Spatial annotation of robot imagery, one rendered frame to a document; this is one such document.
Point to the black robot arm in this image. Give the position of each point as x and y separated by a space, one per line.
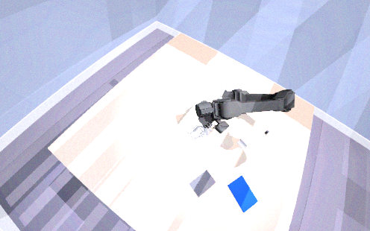
236 102

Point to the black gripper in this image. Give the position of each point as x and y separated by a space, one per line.
221 126

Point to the blue rectangular block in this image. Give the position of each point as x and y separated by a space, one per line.
242 193

